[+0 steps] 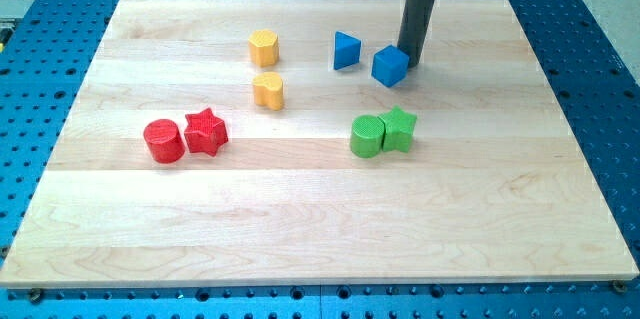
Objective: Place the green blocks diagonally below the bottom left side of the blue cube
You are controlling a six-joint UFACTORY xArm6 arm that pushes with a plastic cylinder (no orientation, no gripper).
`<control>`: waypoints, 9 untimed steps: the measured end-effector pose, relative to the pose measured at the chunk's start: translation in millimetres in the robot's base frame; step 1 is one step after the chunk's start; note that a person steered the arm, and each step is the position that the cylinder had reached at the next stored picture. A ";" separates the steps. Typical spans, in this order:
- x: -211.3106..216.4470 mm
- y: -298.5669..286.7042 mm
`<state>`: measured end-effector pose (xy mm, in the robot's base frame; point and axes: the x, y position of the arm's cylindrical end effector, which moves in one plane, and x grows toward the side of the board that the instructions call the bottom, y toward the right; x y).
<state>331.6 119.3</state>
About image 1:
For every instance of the yellow heart block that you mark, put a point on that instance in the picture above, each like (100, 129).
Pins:
(268, 90)

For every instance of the green star block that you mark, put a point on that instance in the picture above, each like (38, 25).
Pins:
(399, 128)

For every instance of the blue triangle block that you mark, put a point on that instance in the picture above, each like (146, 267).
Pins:
(346, 50)

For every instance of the red cylinder block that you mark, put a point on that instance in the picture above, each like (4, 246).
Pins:
(164, 141)

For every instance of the wooden board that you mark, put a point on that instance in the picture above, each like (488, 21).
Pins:
(495, 187)

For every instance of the blue cube block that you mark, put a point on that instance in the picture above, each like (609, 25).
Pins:
(390, 66)

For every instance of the green cylinder block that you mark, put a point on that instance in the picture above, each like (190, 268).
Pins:
(367, 133)

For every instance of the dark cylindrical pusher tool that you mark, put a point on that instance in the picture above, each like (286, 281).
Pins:
(413, 30)

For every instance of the yellow hexagon block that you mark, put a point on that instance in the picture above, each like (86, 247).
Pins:
(264, 47)

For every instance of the red star block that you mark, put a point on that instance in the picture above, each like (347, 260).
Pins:
(205, 132)

